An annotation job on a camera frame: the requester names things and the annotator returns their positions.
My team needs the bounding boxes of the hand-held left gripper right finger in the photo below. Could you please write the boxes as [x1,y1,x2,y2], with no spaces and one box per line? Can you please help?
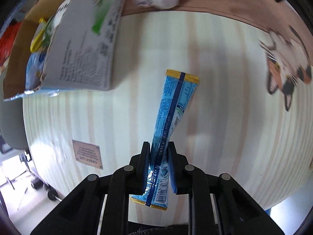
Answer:
[167,141,285,235]

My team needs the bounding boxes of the packets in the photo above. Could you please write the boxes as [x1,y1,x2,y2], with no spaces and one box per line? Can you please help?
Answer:
[25,51,48,91]

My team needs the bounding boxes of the yellow-edged clear packet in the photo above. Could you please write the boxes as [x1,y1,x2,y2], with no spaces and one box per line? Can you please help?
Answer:
[30,17,53,53]

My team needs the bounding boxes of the cardboard box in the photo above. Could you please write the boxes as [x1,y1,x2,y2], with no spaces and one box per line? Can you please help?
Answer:
[3,0,130,102]

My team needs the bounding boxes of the dark fleece garment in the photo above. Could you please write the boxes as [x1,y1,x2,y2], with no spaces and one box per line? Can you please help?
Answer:
[128,223,190,235]

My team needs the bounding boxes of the black wheeled chair base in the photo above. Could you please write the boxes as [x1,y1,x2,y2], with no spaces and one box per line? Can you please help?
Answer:
[22,149,64,201]

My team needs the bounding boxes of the pink table mat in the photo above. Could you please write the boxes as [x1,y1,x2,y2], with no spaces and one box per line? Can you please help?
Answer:
[121,0,313,44]

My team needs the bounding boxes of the red plastic bag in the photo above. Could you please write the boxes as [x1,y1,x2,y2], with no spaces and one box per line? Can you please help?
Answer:
[0,21,22,65]

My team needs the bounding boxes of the long blue snack packet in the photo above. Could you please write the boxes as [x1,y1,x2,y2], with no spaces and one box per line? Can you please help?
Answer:
[130,69,200,211]

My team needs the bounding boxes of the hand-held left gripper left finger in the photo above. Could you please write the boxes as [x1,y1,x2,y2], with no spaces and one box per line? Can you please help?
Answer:
[31,141,151,235]

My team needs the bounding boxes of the dark green snack packet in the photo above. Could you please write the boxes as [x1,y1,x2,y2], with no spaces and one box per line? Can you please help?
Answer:
[43,15,58,49]

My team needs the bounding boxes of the pink tablecloth label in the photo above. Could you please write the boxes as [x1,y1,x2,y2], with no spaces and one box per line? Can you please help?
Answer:
[72,139,103,170]

